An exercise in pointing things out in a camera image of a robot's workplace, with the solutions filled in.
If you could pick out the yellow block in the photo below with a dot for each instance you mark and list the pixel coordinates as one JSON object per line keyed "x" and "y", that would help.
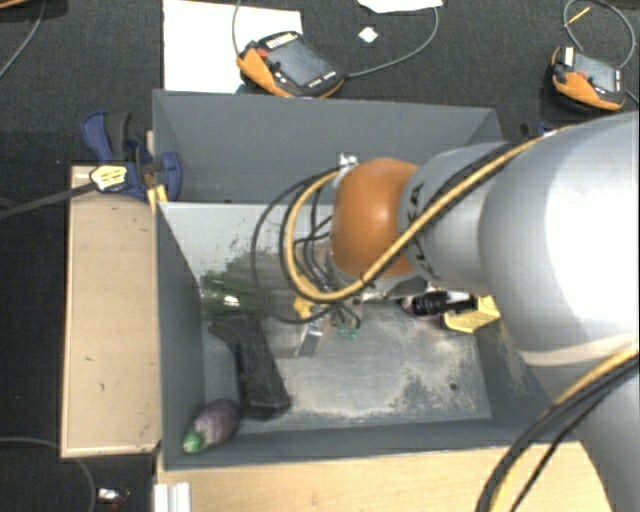
{"x": 472, "y": 320}

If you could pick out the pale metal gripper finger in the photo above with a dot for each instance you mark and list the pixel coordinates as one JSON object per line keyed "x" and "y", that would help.
{"x": 312, "y": 342}

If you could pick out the pale wood board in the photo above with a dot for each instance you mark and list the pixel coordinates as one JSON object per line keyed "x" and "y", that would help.
{"x": 112, "y": 325}

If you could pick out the purple toy eggplant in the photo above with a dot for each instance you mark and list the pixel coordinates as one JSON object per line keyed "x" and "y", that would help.
{"x": 215, "y": 425}

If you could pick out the black cylinder on white bracket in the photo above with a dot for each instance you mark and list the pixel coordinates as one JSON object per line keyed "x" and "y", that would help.
{"x": 440, "y": 304}

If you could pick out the grey metal bin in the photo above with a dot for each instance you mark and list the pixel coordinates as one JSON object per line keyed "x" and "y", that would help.
{"x": 380, "y": 380}

